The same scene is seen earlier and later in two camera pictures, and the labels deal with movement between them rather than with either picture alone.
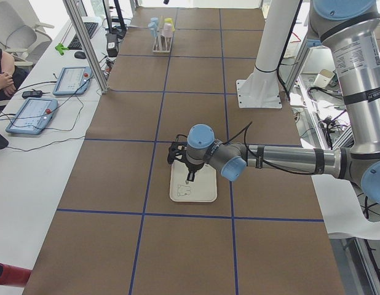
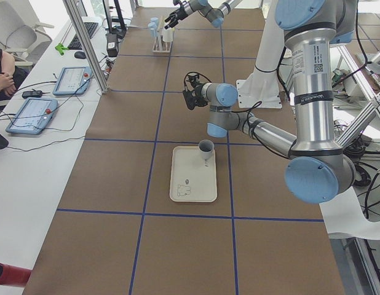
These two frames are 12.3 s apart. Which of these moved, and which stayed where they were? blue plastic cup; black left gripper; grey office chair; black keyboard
Moved: black left gripper
Stayed: grey office chair; blue plastic cup; black keyboard
